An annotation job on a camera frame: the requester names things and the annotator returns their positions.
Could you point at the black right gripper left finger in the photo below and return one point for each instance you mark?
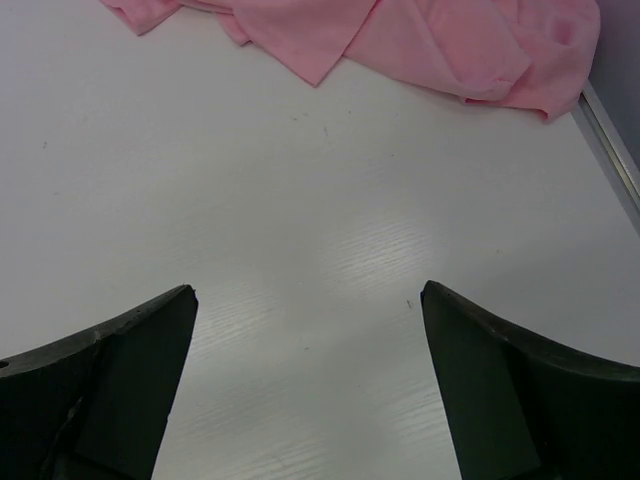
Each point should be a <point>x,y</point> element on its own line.
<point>95,404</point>

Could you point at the pink t shirt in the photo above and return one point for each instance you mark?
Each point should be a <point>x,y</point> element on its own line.
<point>520,54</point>

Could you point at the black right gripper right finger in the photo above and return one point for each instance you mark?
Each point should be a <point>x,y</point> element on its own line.
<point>522,406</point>

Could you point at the aluminium table edge rail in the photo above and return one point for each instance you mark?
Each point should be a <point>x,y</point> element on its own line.
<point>610,151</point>

